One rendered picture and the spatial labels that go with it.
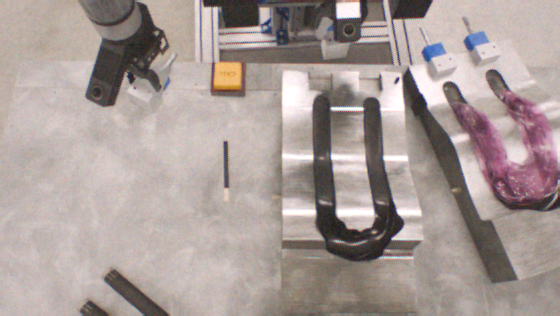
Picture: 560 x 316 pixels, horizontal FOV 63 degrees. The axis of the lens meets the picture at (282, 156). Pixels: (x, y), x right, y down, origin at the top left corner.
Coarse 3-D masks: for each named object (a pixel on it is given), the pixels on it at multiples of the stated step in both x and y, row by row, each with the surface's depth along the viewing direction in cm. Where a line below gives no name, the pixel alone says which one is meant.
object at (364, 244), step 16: (320, 112) 98; (368, 112) 99; (320, 128) 97; (368, 128) 97; (320, 144) 96; (368, 144) 96; (320, 160) 95; (368, 160) 95; (320, 176) 93; (368, 176) 92; (384, 176) 93; (320, 192) 89; (384, 192) 90; (320, 208) 88; (336, 208) 86; (384, 208) 89; (320, 224) 89; (336, 224) 87; (384, 224) 90; (400, 224) 84; (336, 240) 91; (352, 240) 90; (368, 240) 91; (384, 240) 85; (352, 256) 89; (368, 256) 89
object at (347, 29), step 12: (336, 0) 80; (348, 0) 80; (336, 12) 81; (348, 12) 81; (336, 24) 81; (348, 24) 81; (360, 24) 82; (336, 36) 82; (348, 36) 81; (360, 36) 82
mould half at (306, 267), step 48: (288, 96) 98; (336, 96) 99; (384, 96) 99; (288, 144) 96; (336, 144) 96; (384, 144) 96; (288, 192) 89; (336, 192) 89; (288, 240) 85; (288, 288) 89; (336, 288) 89; (384, 288) 89
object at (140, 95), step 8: (176, 56) 96; (168, 64) 95; (136, 80) 91; (168, 80) 95; (136, 88) 91; (144, 88) 91; (136, 96) 90; (144, 96) 90; (152, 96) 91; (136, 104) 95; (144, 104) 92; (152, 104) 92; (160, 104) 95; (152, 112) 95
